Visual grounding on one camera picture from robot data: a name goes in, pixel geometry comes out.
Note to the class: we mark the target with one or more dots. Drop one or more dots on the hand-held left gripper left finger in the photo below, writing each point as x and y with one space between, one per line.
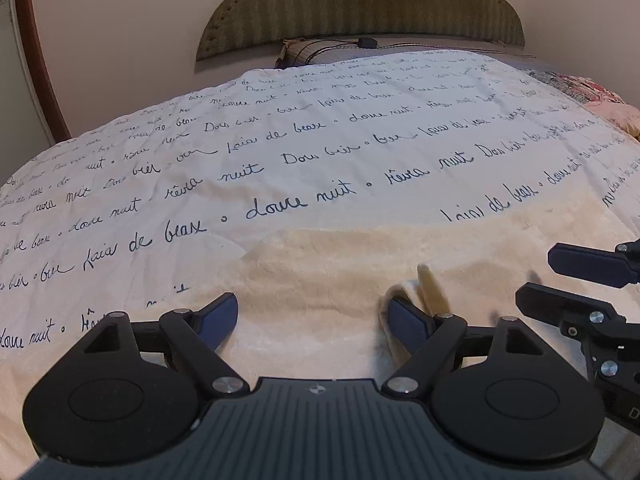
221 321

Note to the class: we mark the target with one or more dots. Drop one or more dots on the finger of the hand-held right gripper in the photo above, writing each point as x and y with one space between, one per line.
590 262
562 302

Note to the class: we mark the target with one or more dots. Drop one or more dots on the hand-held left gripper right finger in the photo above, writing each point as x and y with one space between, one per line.
407 324

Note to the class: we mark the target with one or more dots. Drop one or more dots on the cream fleece blanket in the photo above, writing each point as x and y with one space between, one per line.
325 270

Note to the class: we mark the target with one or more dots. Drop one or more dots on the patterned blanket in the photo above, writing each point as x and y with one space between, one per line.
595 95

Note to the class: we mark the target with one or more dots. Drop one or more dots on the white script-print quilt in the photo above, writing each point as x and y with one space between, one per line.
300 125

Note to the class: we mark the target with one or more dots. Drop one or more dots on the striped pillow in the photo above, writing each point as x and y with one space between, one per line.
450 45
305 52

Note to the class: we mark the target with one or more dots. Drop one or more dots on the olive padded headboard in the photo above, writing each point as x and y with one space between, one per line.
360 5

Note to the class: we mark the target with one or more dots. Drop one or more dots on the brown wooden door frame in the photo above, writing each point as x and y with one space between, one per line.
42 70

